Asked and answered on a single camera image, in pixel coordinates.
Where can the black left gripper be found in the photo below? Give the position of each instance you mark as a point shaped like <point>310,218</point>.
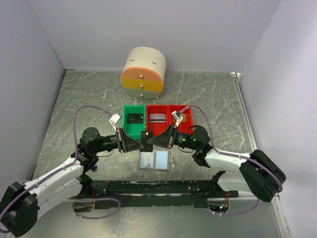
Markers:
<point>128,143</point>

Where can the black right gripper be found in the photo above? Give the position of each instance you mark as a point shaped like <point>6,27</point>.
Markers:
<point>166,139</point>

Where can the black VIP card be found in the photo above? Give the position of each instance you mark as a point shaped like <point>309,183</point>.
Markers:
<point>144,141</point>

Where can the grey card holder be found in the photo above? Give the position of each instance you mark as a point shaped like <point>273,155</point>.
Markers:
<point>158,160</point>

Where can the light blue VIP card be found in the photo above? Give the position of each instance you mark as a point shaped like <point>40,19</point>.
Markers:
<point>147,160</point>

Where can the red double plastic bin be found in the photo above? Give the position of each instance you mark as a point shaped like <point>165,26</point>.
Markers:
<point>158,128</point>

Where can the green plastic bin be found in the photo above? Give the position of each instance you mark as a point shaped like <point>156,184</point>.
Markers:
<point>134,130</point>

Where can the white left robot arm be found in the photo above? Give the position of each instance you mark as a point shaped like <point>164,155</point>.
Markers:
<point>23,204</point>

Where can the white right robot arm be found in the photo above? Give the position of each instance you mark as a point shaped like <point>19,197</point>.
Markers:
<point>260,175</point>

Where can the white card with black stripe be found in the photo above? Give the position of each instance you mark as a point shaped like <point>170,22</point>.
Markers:
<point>157,118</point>

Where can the black card in green bin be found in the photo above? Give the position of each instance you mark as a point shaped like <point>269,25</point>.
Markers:
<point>134,118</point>

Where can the orange gold card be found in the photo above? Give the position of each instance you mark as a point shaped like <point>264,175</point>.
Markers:
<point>184,117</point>

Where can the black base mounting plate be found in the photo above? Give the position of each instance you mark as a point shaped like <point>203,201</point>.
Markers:
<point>195,193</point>

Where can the round three-drawer cabinet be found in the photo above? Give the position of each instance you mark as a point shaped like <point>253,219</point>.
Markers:
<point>144,72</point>

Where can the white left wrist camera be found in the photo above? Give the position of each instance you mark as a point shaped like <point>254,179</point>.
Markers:
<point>114,119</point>

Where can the aluminium rail frame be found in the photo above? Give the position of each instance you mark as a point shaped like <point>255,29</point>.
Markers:
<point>86,99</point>

